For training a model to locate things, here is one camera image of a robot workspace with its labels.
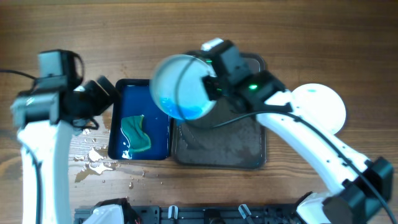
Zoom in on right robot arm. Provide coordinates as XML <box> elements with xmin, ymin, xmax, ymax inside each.
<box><xmin>201</xmin><ymin>72</ymin><xmax>397</xmax><ymax>223</ymax></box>

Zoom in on black tray with blue liquid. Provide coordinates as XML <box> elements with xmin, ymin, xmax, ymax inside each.
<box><xmin>108</xmin><ymin>79</ymin><xmax>170</xmax><ymax>160</ymax></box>

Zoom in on small white plate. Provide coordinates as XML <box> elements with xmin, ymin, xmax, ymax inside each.
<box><xmin>149</xmin><ymin>54</ymin><xmax>216</xmax><ymax>120</ymax></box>

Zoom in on dark brown serving tray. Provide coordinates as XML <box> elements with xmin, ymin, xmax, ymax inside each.
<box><xmin>172</xmin><ymin>50</ymin><xmax>267</xmax><ymax>170</ymax></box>

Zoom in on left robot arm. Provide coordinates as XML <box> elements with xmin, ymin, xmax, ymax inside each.
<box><xmin>11</xmin><ymin>76</ymin><xmax>120</xmax><ymax>223</ymax></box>

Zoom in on green sponge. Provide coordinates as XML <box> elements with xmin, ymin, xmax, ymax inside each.
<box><xmin>121</xmin><ymin>114</ymin><xmax>152</xmax><ymax>154</ymax></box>

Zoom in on water spill on table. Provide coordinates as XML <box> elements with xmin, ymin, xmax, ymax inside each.
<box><xmin>73</xmin><ymin>127</ymin><xmax>162</xmax><ymax>190</ymax></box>

